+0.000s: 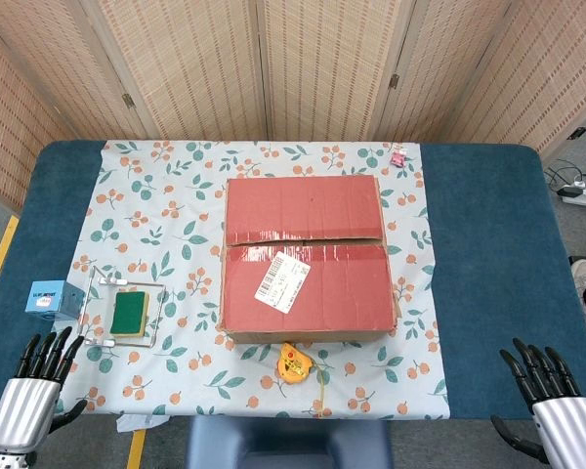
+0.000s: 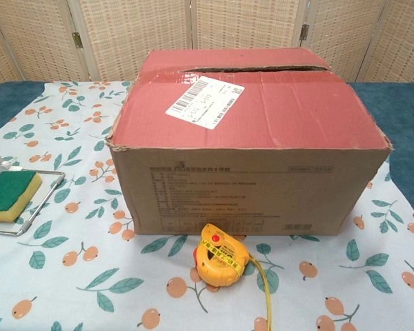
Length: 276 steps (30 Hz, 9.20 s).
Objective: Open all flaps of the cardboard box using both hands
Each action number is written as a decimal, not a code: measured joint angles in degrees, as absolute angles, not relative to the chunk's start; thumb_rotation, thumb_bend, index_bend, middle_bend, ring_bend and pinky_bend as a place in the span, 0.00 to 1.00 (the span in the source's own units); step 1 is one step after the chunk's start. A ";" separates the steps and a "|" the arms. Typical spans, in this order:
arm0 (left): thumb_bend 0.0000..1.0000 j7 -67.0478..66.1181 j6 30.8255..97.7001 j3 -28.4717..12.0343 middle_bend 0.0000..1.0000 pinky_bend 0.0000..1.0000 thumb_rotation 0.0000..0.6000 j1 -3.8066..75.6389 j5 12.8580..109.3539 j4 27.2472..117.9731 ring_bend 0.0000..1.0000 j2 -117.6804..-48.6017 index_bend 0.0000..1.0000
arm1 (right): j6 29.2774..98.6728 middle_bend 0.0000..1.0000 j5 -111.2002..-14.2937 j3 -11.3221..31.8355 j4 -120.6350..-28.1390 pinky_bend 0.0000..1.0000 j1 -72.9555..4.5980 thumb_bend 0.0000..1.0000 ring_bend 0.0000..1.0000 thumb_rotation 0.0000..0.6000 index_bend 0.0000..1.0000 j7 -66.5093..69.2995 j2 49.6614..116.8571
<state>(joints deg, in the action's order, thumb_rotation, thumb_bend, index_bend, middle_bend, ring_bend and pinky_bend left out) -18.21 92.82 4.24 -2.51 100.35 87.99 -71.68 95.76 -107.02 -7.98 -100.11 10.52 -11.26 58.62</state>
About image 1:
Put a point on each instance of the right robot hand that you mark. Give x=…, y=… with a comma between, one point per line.
x=571, y=430

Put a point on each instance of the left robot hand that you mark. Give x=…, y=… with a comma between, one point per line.
x=24, y=415

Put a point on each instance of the large cardboard box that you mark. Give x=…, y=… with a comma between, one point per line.
x=312, y=293

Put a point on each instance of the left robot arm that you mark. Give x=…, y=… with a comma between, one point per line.
x=5, y=461

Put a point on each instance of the small blue carton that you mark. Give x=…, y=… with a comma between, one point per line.
x=46, y=298

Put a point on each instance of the green yellow sponge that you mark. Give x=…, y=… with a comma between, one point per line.
x=129, y=312

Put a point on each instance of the white sneaker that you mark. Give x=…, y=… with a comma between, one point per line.
x=583, y=278

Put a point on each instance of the blue upholstered table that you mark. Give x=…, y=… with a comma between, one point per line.
x=493, y=244

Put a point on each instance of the white power strip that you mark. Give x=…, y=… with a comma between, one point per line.
x=581, y=194

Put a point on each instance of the floral print tablecloth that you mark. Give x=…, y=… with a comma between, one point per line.
x=176, y=220

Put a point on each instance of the dark blue chair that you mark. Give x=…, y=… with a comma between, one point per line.
x=288, y=444

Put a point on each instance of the yellow tape measure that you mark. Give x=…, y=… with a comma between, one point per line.
x=293, y=364

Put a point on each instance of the small pink toy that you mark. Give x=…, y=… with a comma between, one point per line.
x=398, y=158

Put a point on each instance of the bamboo folding screen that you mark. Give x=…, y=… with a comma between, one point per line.
x=200, y=68

